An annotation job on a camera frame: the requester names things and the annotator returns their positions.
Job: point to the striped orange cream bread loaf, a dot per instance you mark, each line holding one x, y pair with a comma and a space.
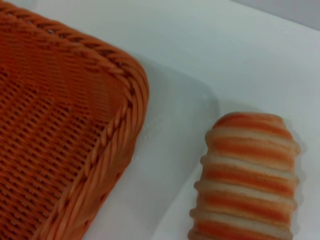
247, 180

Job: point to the orange woven plastic basket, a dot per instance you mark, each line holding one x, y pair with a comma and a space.
62, 130

